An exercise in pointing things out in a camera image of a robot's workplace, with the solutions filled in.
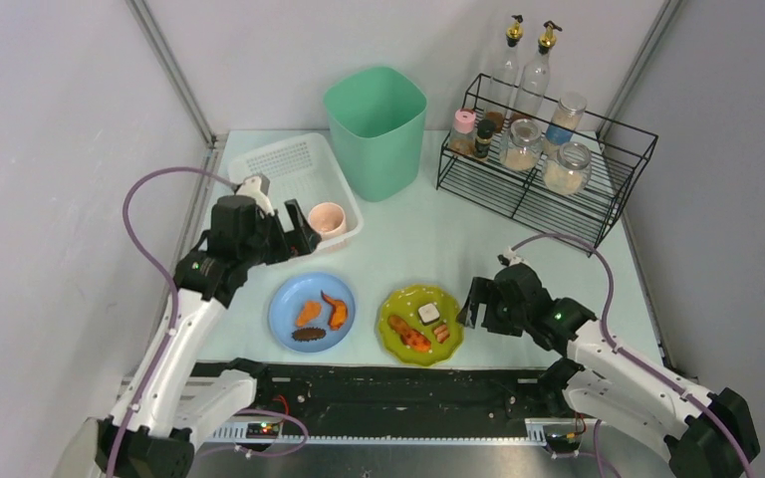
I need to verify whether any white plastic perforated basket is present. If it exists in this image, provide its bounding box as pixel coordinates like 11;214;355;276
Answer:
221;130;364;255

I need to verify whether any black white sushi cube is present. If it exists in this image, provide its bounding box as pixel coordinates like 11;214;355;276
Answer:
417;303;440;326

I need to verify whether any clear bottle blue label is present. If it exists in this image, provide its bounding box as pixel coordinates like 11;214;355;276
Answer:
543;92;588;156

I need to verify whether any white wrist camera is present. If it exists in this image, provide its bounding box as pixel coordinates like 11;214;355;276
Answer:
235;174;275;216
497;247;530;267

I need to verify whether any pink bacon strips toy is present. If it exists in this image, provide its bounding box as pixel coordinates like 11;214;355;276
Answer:
432;324;451;344

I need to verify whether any orange chicken wing toy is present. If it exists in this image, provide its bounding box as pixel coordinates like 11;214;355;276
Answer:
321;291;349;332

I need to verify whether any orange grilled fish toy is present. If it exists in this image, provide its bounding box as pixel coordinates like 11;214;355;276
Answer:
386;315;431;354

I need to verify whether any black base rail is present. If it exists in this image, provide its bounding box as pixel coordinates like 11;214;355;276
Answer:
192;358;575;441

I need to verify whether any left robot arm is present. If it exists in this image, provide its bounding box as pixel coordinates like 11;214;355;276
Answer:
95;193;321;477

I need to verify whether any right aluminium frame post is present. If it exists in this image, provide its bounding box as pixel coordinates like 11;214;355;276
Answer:
597;0;684;139

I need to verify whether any green scalloped plate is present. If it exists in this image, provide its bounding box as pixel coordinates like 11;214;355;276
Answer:
378;284;465;367

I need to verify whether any dark brown sea cucumber toy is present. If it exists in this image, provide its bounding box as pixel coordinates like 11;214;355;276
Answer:
291;327;327;343

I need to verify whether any black wire two-tier rack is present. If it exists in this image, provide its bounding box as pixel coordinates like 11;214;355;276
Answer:
435;73;659;257

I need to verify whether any aluminium frame post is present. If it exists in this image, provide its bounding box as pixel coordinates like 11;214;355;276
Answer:
597;0;684;139
125;0;216;148

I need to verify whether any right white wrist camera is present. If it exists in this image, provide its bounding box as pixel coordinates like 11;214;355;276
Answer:
497;247;530;267

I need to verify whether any pink-lid spice shaker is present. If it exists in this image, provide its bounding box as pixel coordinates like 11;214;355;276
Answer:
447;109;476;155

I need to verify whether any green plastic waste bin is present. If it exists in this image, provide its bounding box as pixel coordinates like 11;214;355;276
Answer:
323;66;428;202

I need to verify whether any orange fried food piece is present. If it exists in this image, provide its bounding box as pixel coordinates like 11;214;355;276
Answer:
295;301;323;329

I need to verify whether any pink ceramic mug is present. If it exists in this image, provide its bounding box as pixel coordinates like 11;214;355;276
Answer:
308;202;347;241

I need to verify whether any small black-lid spice jar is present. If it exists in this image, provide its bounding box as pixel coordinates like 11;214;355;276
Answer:
473;119;496;160

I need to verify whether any glass oil bottle gold spout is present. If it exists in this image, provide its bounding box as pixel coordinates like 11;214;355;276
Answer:
483;14;524;134

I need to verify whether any glass jar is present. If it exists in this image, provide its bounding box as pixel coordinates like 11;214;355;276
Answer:
543;141;593;196
500;118;543;171

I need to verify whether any blue round plate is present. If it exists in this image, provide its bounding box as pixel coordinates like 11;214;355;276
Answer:
268;272;357;354

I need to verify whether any left aluminium frame post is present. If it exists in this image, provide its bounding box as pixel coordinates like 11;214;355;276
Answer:
125;0;216;148

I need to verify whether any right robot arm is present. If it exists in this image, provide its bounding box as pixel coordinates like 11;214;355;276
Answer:
457;263;761;477

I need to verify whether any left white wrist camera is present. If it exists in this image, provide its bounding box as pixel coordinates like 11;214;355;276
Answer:
235;174;275;216

